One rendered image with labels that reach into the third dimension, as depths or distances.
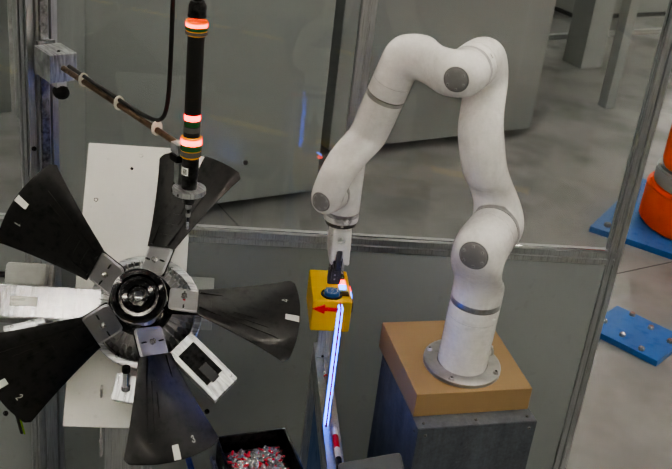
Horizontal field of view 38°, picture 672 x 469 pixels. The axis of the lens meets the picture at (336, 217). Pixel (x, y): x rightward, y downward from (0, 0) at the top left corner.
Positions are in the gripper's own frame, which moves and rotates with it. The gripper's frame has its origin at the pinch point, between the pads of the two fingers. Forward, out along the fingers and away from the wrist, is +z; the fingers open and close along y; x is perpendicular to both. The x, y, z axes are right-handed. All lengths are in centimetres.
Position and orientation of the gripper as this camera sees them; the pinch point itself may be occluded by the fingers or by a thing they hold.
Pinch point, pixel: (334, 275)
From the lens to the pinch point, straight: 246.0
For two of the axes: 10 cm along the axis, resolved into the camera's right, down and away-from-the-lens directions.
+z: -1.1, 8.9, 4.4
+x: -9.9, -0.6, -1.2
